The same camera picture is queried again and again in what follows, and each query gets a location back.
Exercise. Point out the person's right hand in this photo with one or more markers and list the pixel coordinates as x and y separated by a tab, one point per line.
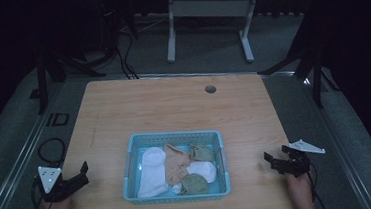
299	185

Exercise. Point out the crumpled green sock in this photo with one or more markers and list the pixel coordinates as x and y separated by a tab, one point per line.
203	153

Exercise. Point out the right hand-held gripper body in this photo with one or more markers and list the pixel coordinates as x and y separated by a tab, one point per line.
297	162

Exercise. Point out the short white sock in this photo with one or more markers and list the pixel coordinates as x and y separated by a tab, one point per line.
202	170

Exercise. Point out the person's left hand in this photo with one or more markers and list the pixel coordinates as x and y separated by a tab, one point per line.
58	208

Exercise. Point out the black metal stand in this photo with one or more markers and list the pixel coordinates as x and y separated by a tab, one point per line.
313	61
53	66

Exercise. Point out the beige sock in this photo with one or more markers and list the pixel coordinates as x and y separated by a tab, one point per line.
175	165

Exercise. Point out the light blue plastic basket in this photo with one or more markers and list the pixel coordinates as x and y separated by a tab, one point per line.
172	137

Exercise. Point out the white desk frame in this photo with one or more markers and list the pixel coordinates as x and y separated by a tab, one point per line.
209	8

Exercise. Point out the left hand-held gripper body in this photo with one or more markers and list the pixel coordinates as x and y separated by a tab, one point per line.
50	177

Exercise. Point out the rolled green sock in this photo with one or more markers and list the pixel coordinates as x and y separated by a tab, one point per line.
194	183

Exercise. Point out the long white sock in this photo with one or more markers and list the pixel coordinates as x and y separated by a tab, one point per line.
153	174

